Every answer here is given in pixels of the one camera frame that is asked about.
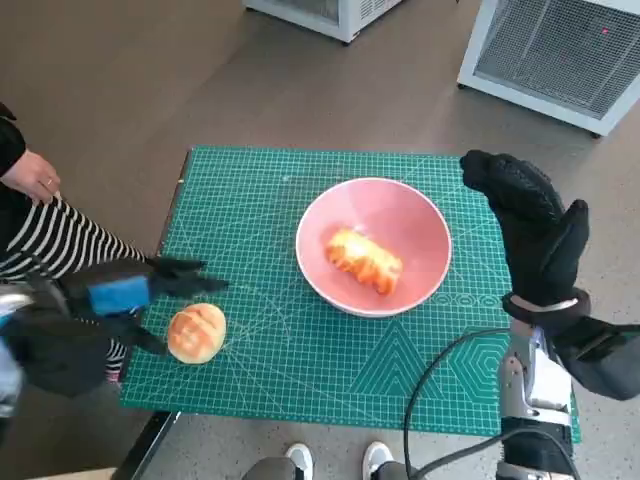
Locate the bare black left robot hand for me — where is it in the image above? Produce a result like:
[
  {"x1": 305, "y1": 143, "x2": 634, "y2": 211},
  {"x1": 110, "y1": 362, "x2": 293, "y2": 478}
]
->
[{"x1": 62, "y1": 257, "x2": 230, "y2": 357}]

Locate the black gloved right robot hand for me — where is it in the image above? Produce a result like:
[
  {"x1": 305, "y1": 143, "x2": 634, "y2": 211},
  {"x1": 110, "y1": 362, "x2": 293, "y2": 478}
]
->
[{"x1": 458, "y1": 149, "x2": 590, "y2": 309}]

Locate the person's hand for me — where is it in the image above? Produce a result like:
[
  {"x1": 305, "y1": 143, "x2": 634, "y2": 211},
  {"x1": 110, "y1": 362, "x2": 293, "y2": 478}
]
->
[{"x1": 0, "y1": 148, "x2": 62, "y2": 204}]

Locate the round toy bread bun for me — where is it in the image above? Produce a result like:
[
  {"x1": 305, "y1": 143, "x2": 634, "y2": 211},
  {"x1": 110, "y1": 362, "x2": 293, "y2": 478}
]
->
[{"x1": 167, "y1": 302, "x2": 227, "y2": 365}]

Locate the pink bowl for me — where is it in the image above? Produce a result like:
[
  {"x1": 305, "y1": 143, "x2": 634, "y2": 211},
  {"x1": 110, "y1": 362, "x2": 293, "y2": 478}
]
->
[{"x1": 294, "y1": 177, "x2": 454, "y2": 320}]

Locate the long toy bread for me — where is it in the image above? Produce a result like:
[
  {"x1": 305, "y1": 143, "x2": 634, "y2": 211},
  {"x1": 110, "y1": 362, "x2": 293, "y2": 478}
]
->
[{"x1": 325, "y1": 227, "x2": 404, "y2": 296}]

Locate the person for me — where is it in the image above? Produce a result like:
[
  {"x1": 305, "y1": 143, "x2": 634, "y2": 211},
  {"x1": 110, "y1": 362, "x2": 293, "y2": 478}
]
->
[{"x1": 0, "y1": 102, "x2": 151, "y2": 384}]

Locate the green cutting mat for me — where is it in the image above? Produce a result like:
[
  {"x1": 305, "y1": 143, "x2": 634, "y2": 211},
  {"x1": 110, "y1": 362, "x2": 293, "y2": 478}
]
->
[{"x1": 118, "y1": 144, "x2": 584, "y2": 445}]

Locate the large white mesh cabinet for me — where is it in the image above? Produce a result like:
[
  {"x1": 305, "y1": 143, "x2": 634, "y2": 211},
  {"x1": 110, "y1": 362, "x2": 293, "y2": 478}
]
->
[{"x1": 457, "y1": 0, "x2": 640, "y2": 139}]

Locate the dark grey leg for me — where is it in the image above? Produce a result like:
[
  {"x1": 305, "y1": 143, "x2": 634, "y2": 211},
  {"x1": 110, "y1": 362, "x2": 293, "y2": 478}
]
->
[
  {"x1": 244, "y1": 455, "x2": 301, "y2": 480},
  {"x1": 374, "y1": 459, "x2": 431, "y2": 480}
]

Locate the white shoe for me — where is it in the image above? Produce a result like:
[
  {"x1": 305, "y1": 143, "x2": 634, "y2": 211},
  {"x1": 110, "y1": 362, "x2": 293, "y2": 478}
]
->
[
  {"x1": 284, "y1": 442, "x2": 315, "y2": 480},
  {"x1": 362, "y1": 440, "x2": 394, "y2": 480}
]

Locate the small white cabinet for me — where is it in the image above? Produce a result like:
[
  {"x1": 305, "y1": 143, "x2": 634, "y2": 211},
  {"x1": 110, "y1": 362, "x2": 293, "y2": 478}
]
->
[{"x1": 242, "y1": 0, "x2": 404, "y2": 45}]

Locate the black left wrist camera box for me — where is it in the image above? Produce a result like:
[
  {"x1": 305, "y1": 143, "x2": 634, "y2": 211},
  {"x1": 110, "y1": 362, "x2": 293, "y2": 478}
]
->
[{"x1": 0, "y1": 314, "x2": 114, "y2": 399}]

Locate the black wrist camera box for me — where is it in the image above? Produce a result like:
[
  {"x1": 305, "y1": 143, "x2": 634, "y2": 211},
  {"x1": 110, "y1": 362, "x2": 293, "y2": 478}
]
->
[
  {"x1": 0, "y1": 314, "x2": 114, "y2": 399},
  {"x1": 547, "y1": 314, "x2": 640, "y2": 401}
]

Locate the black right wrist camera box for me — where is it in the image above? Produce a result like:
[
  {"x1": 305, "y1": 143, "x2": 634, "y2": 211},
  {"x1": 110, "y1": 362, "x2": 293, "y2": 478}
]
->
[{"x1": 547, "y1": 314, "x2": 640, "y2": 401}]

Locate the black table frame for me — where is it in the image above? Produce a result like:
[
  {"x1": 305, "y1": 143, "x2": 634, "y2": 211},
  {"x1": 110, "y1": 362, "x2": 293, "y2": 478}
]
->
[{"x1": 113, "y1": 147, "x2": 194, "y2": 480}]

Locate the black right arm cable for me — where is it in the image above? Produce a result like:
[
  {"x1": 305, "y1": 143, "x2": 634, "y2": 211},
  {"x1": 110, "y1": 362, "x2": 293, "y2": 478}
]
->
[{"x1": 403, "y1": 328, "x2": 511, "y2": 480}]

